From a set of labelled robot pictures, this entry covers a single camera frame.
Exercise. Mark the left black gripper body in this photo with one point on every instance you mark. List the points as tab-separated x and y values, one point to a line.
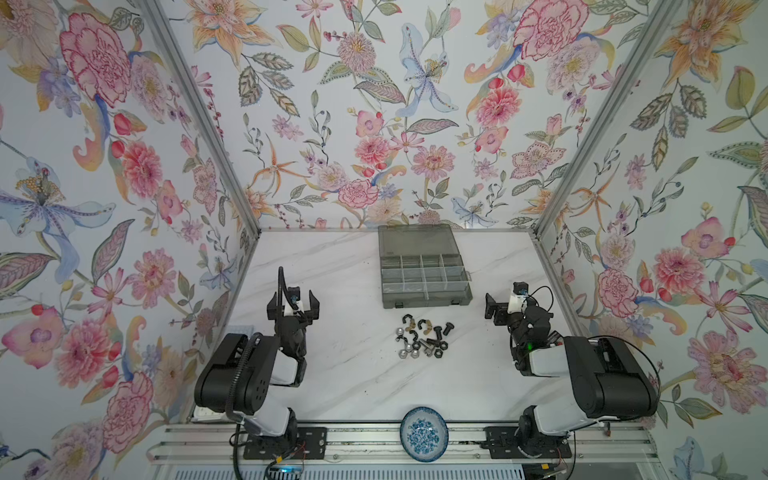
292	314

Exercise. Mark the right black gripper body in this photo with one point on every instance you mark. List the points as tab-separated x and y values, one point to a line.
508	316

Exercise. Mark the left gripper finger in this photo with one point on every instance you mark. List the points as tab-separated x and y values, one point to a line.
313	312
274	307

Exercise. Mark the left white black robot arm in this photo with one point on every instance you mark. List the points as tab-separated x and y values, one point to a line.
236	380

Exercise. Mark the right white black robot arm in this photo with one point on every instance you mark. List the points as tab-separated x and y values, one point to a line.
605	381

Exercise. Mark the pile of nuts and bolts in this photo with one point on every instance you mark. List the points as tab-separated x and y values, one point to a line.
416	348

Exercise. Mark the yellow grey calculator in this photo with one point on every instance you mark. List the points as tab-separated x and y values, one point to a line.
246	330

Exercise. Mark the grey compartment organizer box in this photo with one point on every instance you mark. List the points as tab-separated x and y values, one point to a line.
421	267

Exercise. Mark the blue patterned ceramic plate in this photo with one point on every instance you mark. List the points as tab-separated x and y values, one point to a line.
424	434

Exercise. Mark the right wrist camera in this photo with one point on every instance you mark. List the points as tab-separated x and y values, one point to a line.
518	297

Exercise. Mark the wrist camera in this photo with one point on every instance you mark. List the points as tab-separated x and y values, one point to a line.
292	294
518	297

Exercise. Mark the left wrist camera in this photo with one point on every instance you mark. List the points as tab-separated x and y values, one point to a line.
292	294

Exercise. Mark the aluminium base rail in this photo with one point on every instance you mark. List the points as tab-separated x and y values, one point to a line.
379	443

